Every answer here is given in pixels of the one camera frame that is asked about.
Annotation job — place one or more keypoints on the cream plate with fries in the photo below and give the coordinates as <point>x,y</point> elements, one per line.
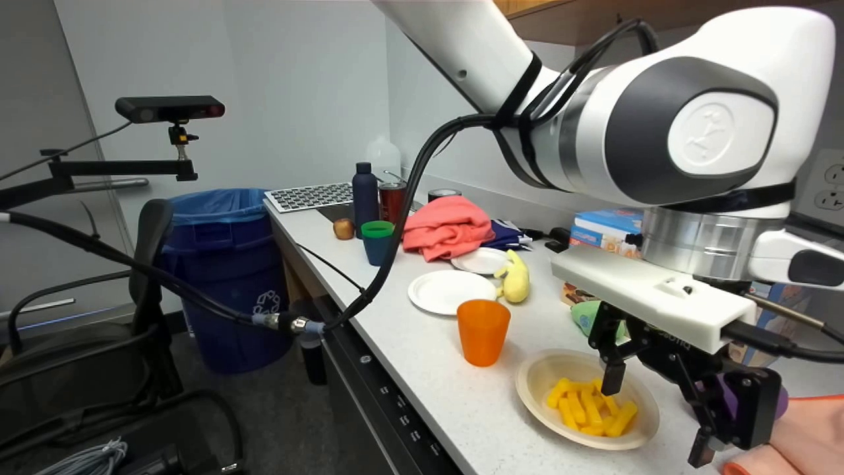
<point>538,373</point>

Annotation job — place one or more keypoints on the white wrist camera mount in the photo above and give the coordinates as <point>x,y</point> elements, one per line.
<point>663,299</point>

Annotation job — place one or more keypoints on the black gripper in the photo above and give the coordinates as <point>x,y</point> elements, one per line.
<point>692,370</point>

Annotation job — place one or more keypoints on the yellow toy fries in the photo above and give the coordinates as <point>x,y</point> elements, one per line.
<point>585,410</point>

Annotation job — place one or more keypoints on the wall power outlet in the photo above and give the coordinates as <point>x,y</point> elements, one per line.
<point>820,183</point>

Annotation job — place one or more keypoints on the dark blue bottle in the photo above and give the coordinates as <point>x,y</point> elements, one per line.
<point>364,195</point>

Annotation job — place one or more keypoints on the large white paper plate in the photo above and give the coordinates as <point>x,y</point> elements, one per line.
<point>443,292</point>

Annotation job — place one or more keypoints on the blue recycling bin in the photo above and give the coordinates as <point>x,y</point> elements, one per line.
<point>223,245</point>

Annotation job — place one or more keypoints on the yellow plush banana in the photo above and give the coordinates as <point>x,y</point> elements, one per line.
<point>516,279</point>

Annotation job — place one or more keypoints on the green and blue cup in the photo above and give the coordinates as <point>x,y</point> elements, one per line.
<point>378,238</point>

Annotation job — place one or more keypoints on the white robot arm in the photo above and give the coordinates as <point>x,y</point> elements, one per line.
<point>704,139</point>

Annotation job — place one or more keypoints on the orange plastic cup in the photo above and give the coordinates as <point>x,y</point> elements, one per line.
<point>481,332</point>

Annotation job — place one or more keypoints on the play food set box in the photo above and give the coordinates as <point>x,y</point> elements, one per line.
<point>610,231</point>

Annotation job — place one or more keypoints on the black camera on stand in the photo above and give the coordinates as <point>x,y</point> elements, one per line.
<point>170,109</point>

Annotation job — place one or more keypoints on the coral pink cloth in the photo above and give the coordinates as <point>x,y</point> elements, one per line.
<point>446,229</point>

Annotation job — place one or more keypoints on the green plush toy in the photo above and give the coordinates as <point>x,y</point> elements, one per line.
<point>584,315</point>

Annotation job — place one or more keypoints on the small white paper plate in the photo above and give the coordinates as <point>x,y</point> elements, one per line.
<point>481,263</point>

